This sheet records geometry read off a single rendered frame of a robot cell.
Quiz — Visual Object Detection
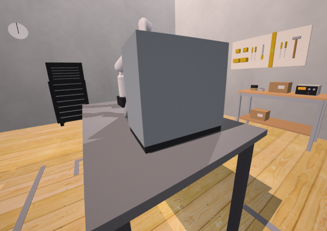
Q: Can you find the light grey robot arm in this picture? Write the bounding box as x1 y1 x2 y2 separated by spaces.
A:
115 17 153 97

